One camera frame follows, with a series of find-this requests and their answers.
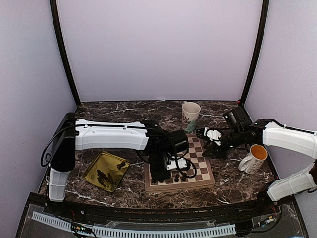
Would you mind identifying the white mug orange inside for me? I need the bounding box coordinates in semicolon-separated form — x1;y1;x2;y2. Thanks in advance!
238;144;268;175

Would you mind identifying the black front rail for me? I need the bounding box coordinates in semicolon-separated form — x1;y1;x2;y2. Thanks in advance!
73;206;243;222

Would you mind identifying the white slotted cable duct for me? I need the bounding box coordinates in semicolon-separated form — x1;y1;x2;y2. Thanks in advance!
31;211;237;238

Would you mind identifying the right black frame post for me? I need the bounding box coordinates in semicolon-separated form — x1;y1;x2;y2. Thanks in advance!
239;0;269;106

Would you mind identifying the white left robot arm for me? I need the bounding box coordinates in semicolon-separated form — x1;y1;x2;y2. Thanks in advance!
41;113;189;216

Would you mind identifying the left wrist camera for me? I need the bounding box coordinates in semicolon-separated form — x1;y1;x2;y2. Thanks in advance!
166;158;188;171

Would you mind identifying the black frame post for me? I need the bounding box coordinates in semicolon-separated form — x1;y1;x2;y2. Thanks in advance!
239;0;269;106
49;0;81;107

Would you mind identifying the pile of dark chess pieces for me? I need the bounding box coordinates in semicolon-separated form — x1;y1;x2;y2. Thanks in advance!
97;162;126;187

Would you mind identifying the cream floral mug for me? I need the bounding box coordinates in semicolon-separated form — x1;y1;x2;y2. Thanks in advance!
182;101;201;133

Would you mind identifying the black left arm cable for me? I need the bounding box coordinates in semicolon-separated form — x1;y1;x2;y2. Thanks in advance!
168;153;198;179

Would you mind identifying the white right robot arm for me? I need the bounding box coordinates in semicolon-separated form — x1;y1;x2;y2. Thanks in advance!
196;106;317;215

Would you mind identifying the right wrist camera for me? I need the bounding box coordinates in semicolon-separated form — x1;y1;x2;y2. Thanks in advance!
196;127;222;146

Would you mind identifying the left black frame post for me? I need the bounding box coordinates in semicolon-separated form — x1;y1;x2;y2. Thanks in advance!
49;0;81;107

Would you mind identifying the gold metal tray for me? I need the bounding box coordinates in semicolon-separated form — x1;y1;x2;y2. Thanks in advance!
83;151;130;192

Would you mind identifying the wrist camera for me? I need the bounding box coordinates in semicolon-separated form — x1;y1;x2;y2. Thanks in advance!
196;127;222;146
166;158;188;171

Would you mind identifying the wooden chess board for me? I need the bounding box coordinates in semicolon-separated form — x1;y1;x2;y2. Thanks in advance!
143;133;215;194

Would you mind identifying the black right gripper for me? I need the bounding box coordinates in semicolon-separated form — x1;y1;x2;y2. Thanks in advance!
202;128;245;160

